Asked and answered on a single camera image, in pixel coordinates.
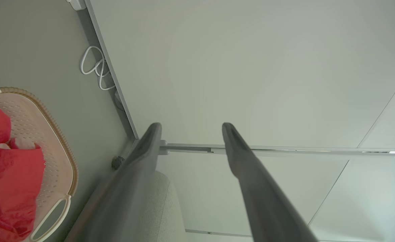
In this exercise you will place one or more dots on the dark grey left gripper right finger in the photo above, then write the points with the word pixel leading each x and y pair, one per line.
pixel 268 208

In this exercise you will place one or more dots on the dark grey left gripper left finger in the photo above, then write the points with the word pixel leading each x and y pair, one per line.
pixel 123 188

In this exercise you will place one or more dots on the red cloth garment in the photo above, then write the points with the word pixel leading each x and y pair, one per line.
pixel 9 181

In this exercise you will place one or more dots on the light grey padded cushion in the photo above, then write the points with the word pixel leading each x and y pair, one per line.
pixel 167 208

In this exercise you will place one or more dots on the cream perforated laundry basket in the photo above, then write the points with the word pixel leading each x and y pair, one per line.
pixel 54 148

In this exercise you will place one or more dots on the white plastic power box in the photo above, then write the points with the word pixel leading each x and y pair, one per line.
pixel 77 4

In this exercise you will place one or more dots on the grey metal partition frame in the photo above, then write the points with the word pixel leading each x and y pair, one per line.
pixel 285 150

